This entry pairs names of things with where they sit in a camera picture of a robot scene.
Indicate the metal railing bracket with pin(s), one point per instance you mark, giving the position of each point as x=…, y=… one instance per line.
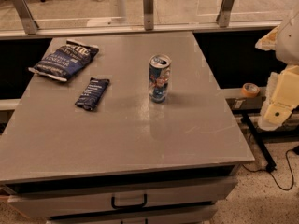
x=29, y=25
x=223, y=18
x=148, y=8

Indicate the upper grey drawer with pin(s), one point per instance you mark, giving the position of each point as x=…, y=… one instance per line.
x=97, y=200

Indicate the black drawer handle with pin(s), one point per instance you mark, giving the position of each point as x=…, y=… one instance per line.
x=129, y=202

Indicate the middle metal railing bracket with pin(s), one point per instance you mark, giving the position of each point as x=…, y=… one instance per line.
x=148, y=8

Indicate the orange tape roll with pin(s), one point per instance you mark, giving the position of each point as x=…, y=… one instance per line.
x=250, y=90

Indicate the left metal railing bracket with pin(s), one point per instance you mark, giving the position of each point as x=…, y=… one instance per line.
x=29, y=25

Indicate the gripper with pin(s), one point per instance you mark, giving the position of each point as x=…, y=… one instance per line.
x=289, y=42

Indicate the grey drawer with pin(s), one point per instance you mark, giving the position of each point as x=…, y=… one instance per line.
x=178, y=215
x=97, y=200

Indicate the lower grey drawer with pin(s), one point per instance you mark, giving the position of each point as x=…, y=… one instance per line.
x=178, y=215

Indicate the blue energy drink can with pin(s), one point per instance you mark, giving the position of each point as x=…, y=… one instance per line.
x=159, y=74

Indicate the small dark blue snack bag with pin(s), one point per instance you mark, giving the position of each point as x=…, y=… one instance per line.
x=92, y=94

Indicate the large blue chip bag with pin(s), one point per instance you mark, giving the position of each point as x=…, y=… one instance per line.
x=65, y=61

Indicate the right metal railing bracket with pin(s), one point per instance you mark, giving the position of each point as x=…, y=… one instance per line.
x=223, y=18

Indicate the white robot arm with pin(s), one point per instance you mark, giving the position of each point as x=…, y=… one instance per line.
x=284, y=39

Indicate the black metal stand leg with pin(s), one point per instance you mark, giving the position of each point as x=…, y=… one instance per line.
x=271, y=165

